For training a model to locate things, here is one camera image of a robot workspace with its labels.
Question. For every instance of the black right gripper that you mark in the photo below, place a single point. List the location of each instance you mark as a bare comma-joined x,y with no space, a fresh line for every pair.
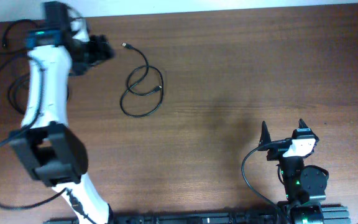
275,152

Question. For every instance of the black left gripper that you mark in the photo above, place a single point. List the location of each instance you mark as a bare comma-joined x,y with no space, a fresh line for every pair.
94,52

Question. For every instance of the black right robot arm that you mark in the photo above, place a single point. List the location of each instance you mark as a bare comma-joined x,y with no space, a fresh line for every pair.
304,185

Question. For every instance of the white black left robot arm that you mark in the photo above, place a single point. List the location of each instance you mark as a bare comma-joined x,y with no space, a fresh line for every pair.
48,149

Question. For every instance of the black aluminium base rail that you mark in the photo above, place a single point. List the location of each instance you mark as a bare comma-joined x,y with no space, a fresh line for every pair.
197,217

